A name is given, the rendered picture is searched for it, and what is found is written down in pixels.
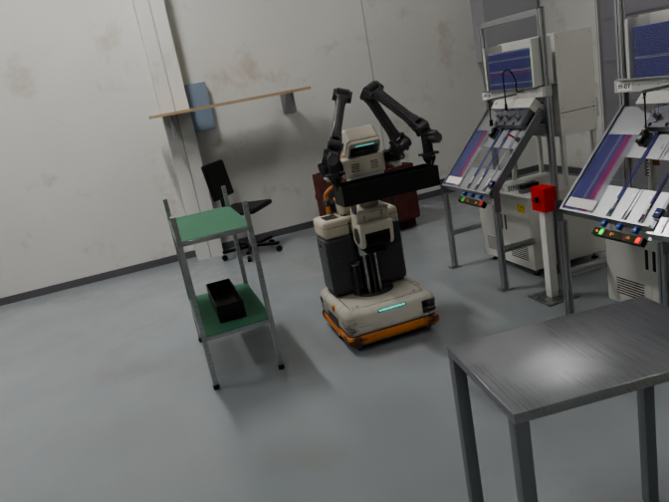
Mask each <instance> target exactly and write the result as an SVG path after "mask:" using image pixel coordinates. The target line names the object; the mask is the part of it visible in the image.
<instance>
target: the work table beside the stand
mask: <svg viewBox="0 0 669 502"><path fill-rule="evenodd" d="M447 350H448V358H449V365H450V372H451V379H452V385H453V392H454V399H455V406H456V413H457V420H458V427H459V434H460V441H461V448H462V455H463V462H464V469H465V476H466V483H467V490H468V497H469V502H484V498H483V490H482V483H481V475H480V468H479V461H478V453H477V446H476V438H475V431H474V423H473V416H472V409H471V401H470V394H469V387H468V380H467V375H468V376H469V377H470V378H471V380H472V381H473V382H474V383H475V384H476V385H477V386H478V387H479V388H480V389H481V390H482V391H483V392H484V393H485V394H486V395H487V396H488V397H489V398H490V400H491V401H492V402H493V403H494V404H495V405H496V406H497V407H498V408H499V409H500V410H501V411H502V412H503V413H504V414H505V415H506V416H507V417H508V422H509V429H510V438H511V446H512V455H513V463H514V472H515V481H516V489H517V498H518V502H538V494H537V485H536V475H535V466H534V457H533V448H532V439H531V429H530V420H533V419H537V418H541V417H544V416H548V415H551V414H555V413H558V412H562V411H565V410H569V409H572V408H576V407H579V406H583V405H586V404H590V403H593V402H597V401H601V400H604V399H608V398H611V397H615V396H618V395H622V394H625V393H629V392H632V391H636V390H637V408H638V427H639V446H640V466H641V485H642V499H643V500H644V501H645V502H659V490H658V467H657V444H656V421H655V398H654V386H655V385H656V384H660V383H663V382H667V381H669V308H668V307H666V306H664V305H661V304H659V303H657V302H655V301H652V300H650V299H648V298H645V297H643V296H640V297H636V298H633V299H629V300H625V301H621V302H617V303H613V304H609V305H606V306H602V307H598V308H594V309H590V310H586V311H582V312H578V313H575V314H571V315H567V316H563V317H559V318H555V319H551V320H548V321H544V322H540V323H536V324H532V325H528V326H524V327H521V328H517V329H513V330H509V331H505V332H502V333H498V334H494V335H491V336H487V337H483V338H479V339H475V340H471V341H467V342H464V343H460V344H456V345H452V346H448V347H447Z"/></svg>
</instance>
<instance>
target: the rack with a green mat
mask: <svg viewBox="0 0 669 502"><path fill-rule="evenodd" d="M221 188H222V193H223V197H224V201H225V205H226V206H224V207H220V208H216V209H211V210H207V211H203V212H199V213H194V214H190V215H186V216H181V217H177V218H175V216H173V217H171V213H170V209H169V205H168V201H167V198H165V199H162V200H163V204H164V208H165V212H166V215H167V219H168V223H169V227H170V231H171V235H172V238H173V242H174V246H175V250H176V254H177V258H178V262H179V265H180V269H181V273H182V277H183V281H184V285H185V288H186V292H187V296H188V300H189V304H190V308H191V311H192V315H193V319H194V323H195V327H196V331H197V335H198V341H199V343H201V342H202V344H203V348H204V352H205V356H206V360H207V363H208V367H209V370H210V374H211V378H212V382H213V384H212V385H213V388H214V390H217V389H219V388H220V386H219V382H218V381H217V377H216V373H215V370H214V366H213V362H212V358H211V354H210V350H209V346H208V343H207V342H209V341H212V340H215V339H219V338H222V337H226V336H229V335H233V334H236V333H240V332H243V331H246V330H250V329H253V328H257V327H260V326H264V325H267V324H269V325H270V330H271V334H272V339H273V343H274V348H275V352H276V356H277V361H278V368H279V370H283V369H284V368H285V366H284V363H283V359H282V355H281V350H280V346H279V341H278V337H277V332H276V328H275V323H274V319H273V314H272V310H271V305H270V301H269V296H268V292H267V287H266V283H265V278H264V274H263V269H262V265H261V260H260V256H259V251H258V247H257V242H256V238H255V233H254V229H253V224H252V220H251V215H250V211H249V206H248V202H247V200H242V205H243V210H244V214H245V218H244V217H242V216H241V215H240V214H239V213H238V212H237V211H235V210H234V209H233V208H232V207H231V206H230V203H229V198H228V194H227V190H226V186H225V185H223V186H221ZM246 231H248V232H249V237H250V241H251V245H252V250H253V254H254V259H255V263H256V268H257V272H258V276H259V281H260V285H261V290H262V294H263V299H264V303H265V306H264V305H263V303H262V302H261V301H260V299H259V298H258V296H257V295H256V294H255V292H254V291H253V290H252V288H251V287H250V285H249V284H248V281H247V276H246V272H245V268H244V263H243V259H242V255H241V250H240V246H239V242H238V237H237V234H238V233H242V232H246ZM230 235H232V236H233V240H234V244H235V248H236V253H237V257H238V261H239V266H240V270H241V274H242V278H243V284H239V285H235V286H234V287H235V288H236V290H237V291H238V293H239V295H240V296H241V298H242V299H243V302H244V306H245V311H246V315H247V316H246V317H242V318H239V319H235V320H232V321H228V322H225V323H221V324H220V322H219V320H218V317H217V315H216V313H215V311H214V308H213V306H212V304H211V302H210V299H209V296H208V293H206V294H202V295H198V296H195V292H194V288H193V284H192V280H191V276H190V272H189V269H188V265H187V261H186V257H185V253H184V249H183V247H185V246H189V245H193V244H197V243H201V242H205V241H209V240H213V239H217V238H221V237H225V236H230Z"/></svg>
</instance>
